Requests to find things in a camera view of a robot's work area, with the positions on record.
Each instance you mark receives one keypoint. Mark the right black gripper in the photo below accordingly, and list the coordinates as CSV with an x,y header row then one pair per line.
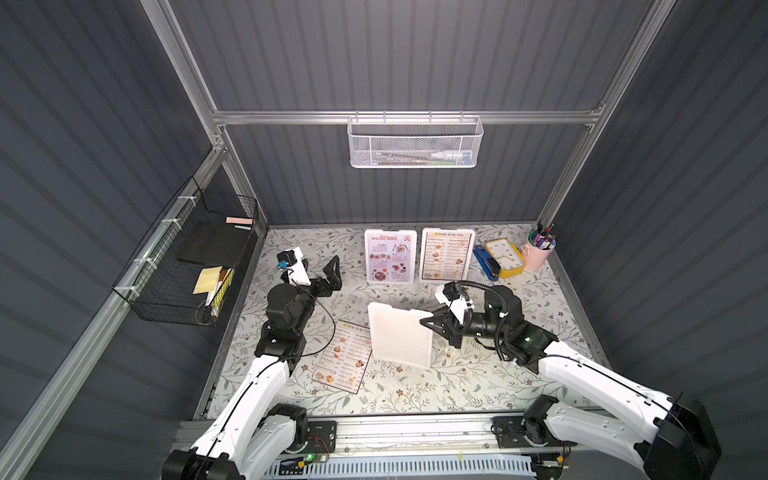
x,y
452,327

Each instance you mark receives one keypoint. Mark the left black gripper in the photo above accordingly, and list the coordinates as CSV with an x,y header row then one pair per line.
x,y
319,285

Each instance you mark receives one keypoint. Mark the white rack panel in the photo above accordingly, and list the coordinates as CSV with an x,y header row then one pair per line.
x,y
390,257
447,255
398,336

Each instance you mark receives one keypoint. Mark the pink special menu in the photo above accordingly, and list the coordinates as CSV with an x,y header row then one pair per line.
x,y
390,258

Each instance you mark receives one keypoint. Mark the Dim Sum menu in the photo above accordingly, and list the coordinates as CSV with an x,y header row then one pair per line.
x,y
343,363
447,256

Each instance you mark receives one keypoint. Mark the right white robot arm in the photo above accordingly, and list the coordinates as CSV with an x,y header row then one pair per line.
x,y
663,436

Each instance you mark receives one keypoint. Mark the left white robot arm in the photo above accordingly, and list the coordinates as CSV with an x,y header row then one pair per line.
x,y
253,430

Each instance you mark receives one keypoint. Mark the blue stapler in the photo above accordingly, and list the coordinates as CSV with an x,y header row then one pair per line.
x,y
487,262

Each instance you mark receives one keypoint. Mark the yellow tray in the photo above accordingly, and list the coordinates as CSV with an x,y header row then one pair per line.
x,y
507,256

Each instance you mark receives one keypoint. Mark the yellow patterned roll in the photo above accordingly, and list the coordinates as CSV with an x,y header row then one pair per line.
x,y
215,298

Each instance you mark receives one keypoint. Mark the pink pen cup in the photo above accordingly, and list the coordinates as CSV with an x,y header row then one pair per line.
x,y
534,257

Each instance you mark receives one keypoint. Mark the pink eraser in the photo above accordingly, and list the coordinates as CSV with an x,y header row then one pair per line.
x,y
240,221

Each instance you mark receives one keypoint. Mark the black notebook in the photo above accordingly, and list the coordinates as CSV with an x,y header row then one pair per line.
x,y
214,244

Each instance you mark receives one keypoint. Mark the yellow sticky notepad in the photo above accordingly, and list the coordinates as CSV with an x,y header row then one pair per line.
x,y
207,280

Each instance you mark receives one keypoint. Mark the white tube in basket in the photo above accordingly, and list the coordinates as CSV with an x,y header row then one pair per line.
x,y
453,158

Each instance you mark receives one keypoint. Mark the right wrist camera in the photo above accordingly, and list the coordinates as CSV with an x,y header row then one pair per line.
x,y
453,295

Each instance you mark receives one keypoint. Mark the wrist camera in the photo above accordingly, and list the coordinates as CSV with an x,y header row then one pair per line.
x,y
453,295
294,267

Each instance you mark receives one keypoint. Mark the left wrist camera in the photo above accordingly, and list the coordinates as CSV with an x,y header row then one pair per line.
x,y
294,267

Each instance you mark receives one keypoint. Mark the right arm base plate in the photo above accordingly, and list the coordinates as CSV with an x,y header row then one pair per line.
x,y
513,431

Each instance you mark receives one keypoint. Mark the white wire mesh basket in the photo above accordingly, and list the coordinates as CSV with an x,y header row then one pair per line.
x,y
405,142

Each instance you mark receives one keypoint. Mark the black wire wall basket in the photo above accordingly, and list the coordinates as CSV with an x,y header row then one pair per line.
x,y
189,266

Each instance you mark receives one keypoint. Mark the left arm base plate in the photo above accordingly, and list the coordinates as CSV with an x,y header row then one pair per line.
x,y
320,439

